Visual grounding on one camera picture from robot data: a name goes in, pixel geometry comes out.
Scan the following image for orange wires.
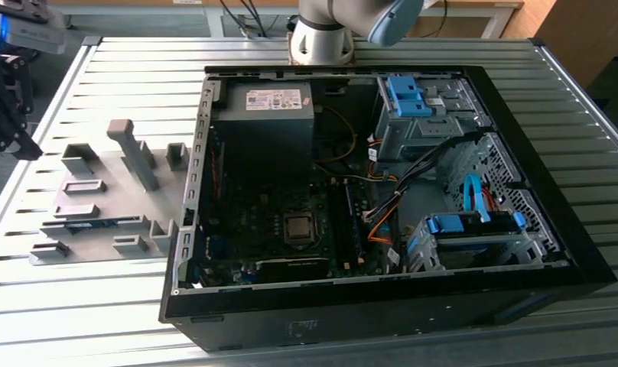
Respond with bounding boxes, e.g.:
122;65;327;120
367;190;408;245

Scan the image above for black camera bracket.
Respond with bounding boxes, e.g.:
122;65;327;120
0;0;65;24

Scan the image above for CPU socket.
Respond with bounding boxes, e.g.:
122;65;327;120
277;207;321;248

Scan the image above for white power supply label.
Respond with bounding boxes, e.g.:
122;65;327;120
244;88;304;112

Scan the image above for black RAM slot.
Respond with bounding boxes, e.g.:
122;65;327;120
325;178;352;268

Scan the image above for wooden desk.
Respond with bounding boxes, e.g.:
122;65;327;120
48;0;524;39

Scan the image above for blue drive carrier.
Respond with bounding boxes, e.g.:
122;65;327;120
384;76;435;118

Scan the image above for black PC case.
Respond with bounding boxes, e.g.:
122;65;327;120
157;63;618;352

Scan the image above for grey power supply unit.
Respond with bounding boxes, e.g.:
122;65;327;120
213;80;316;184

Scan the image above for blue RAM stick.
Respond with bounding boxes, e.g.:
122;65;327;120
41;218;142;230

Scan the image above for black cable bundle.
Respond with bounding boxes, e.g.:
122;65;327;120
392;132;482;196

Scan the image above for grey metal disk bay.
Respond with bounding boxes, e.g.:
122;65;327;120
403;212;550;274

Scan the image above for black graphics card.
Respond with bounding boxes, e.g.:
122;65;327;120
252;255;331;284

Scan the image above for yellow wire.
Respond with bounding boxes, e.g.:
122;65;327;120
313;106;359;165

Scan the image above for thin red wire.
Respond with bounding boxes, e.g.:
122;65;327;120
209;147;222;200

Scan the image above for grey metal drive cage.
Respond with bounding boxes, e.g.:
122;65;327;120
372;74;494;164

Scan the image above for wooden cabinet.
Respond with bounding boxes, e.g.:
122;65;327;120
535;0;618;89

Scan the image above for grey parts rack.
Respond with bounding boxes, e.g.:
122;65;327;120
27;119;196;267

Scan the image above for blue flat wire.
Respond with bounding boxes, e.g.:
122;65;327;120
463;174;491;222

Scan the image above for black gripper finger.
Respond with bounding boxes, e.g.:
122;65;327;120
0;54;43;161

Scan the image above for hard disk in blue carrier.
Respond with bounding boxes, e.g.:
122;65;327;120
423;212;527;236

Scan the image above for green motherboard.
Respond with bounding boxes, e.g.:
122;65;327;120
201;177;391;287

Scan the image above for silver CPU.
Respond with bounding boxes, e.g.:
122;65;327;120
283;214;315;240

